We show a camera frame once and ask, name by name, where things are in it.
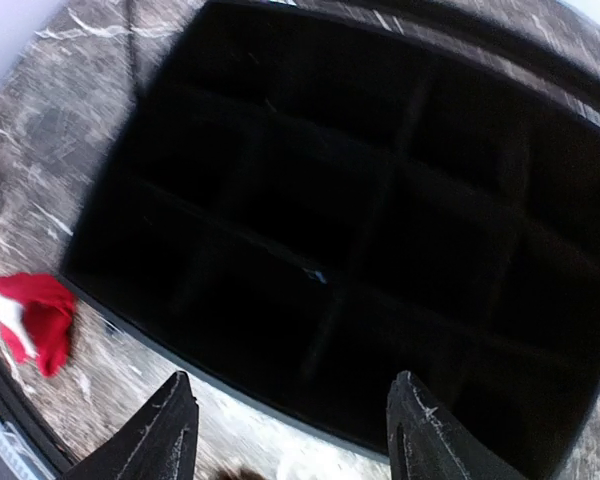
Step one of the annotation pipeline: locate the red and white sock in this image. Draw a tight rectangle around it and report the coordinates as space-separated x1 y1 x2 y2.
0 273 76 378

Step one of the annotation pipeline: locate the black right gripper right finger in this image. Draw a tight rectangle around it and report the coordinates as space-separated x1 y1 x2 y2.
386 370 523 479

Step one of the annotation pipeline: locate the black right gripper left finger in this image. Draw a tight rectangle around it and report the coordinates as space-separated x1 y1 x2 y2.
62 371 199 480

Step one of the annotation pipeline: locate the black compartment display box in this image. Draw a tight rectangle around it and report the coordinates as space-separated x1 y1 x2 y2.
60 1 600 479

